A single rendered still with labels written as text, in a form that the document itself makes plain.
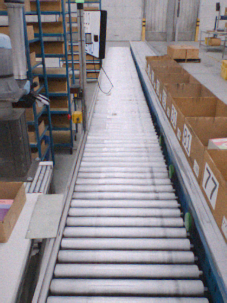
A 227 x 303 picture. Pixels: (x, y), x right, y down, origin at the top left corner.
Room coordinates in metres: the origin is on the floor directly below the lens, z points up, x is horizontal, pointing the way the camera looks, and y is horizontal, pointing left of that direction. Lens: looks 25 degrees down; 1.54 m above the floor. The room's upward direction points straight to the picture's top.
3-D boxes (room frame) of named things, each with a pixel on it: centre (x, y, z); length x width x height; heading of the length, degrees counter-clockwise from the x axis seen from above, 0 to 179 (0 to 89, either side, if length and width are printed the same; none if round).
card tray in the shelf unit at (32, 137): (2.45, 0.85, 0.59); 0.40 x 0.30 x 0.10; 87
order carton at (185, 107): (1.63, -0.51, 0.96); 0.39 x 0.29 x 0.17; 179
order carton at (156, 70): (2.81, -0.53, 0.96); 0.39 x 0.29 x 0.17; 179
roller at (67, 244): (0.87, -0.05, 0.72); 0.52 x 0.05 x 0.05; 89
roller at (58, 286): (0.68, -0.04, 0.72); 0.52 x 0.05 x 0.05; 89
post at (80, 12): (2.07, 0.21, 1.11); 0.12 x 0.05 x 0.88; 179
